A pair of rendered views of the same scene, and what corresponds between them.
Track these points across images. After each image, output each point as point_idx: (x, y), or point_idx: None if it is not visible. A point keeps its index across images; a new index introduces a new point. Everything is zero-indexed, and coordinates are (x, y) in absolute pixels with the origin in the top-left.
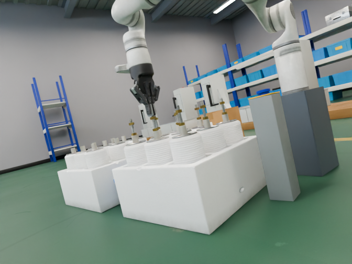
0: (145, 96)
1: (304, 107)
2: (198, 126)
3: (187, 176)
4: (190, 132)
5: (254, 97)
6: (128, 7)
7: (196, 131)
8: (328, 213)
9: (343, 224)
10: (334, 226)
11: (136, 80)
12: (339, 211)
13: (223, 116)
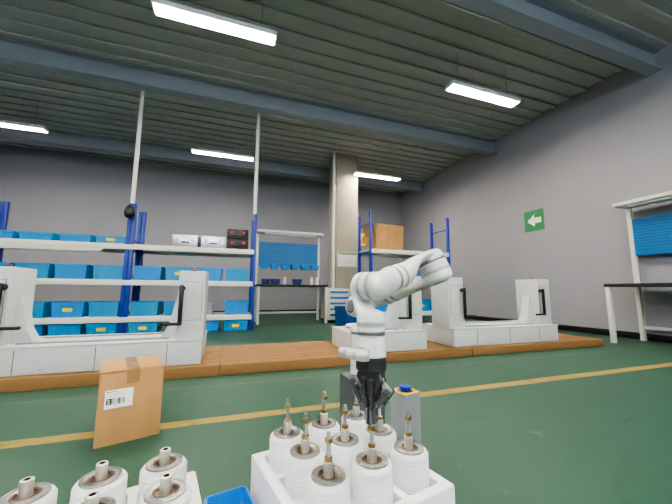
0: (378, 397)
1: (381, 393)
2: (325, 423)
3: (447, 500)
4: (402, 442)
5: (409, 394)
6: (393, 288)
7: (378, 436)
8: (455, 492)
9: (476, 497)
10: (475, 500)
11: (383, 377)
12: (456, 488)
13: (358, 408)
